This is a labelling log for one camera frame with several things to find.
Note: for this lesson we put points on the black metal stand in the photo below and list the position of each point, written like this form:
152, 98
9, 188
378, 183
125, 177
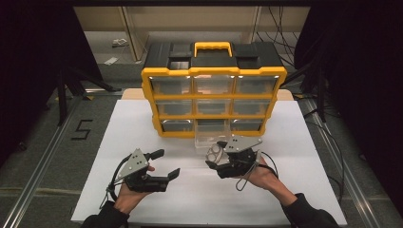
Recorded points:
321, 95

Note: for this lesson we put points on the short aluminium rail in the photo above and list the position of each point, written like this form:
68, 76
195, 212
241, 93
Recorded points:
101, 91

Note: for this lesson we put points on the dark curtain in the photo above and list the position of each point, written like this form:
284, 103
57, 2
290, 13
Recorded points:
31, 63
364, 63

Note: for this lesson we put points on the black tripod stand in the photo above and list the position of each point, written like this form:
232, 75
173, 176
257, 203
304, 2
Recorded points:
61, 98

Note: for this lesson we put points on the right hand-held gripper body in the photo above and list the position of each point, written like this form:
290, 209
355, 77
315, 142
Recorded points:
242, 144

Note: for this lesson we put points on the person's right hand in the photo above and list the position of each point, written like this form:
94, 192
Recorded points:
263, 178

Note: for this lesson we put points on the long aluminium rail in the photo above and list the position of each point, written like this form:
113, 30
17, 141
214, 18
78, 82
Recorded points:
349, 177
41, 164

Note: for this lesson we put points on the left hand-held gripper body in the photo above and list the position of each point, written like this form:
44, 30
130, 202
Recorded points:
135, 164

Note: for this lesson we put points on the beige wooden shelf unit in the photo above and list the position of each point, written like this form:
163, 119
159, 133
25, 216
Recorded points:
190, 19

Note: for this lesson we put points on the flat white paper scrap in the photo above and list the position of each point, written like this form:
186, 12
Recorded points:
111, 60

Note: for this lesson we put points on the yellow black organizer cabinet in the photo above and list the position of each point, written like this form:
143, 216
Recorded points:
215, 71

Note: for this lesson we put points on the crumpled white paper scrap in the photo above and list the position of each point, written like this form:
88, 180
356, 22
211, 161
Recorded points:
119, 42

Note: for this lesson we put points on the person's left hand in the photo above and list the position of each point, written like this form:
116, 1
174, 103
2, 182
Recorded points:
128, 201

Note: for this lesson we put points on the set of clear bins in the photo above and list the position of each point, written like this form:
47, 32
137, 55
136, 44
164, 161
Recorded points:
171, 85

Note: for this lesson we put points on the clear plastic drawer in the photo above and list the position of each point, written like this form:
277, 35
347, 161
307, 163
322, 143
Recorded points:
210, 133

